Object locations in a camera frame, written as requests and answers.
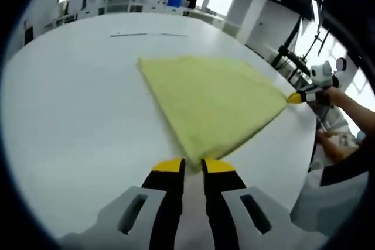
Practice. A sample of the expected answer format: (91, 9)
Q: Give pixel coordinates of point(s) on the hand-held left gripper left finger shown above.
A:
(167, 209)

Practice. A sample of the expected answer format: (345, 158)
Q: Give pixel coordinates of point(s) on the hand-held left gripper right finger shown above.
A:
(222, 209)

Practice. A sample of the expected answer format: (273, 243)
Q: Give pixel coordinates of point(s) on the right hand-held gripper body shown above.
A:
(322, 74)

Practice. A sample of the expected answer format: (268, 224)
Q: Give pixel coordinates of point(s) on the yellow blue grey garment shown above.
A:
(211, 100)

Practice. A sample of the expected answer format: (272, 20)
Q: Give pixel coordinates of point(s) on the person's right hand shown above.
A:
(335, 97)

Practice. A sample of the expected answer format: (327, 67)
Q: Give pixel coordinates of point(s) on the black equipment stand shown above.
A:
(288, 52)

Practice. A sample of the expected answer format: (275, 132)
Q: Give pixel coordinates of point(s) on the white window column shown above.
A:
(257, 13)

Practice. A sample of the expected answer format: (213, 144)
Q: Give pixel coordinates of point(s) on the black cabinet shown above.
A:
(28, 36)

